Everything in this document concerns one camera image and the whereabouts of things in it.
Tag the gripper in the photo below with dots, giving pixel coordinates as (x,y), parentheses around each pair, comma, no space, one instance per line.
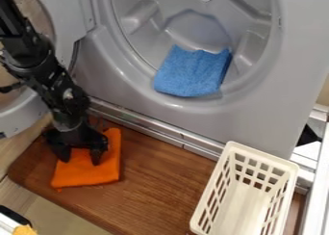
(73,129)

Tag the orange cloth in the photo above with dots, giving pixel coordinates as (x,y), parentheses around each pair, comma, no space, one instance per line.
(91,173)

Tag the white plastic basket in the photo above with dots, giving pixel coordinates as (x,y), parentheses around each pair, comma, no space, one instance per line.
(245,191)

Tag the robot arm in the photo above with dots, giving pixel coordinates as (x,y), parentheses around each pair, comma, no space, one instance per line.
(30,56)

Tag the washing machine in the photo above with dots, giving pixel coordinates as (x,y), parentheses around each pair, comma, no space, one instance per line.
(193,62)

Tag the blue cloth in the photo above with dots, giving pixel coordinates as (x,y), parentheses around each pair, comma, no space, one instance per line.
(193,72)

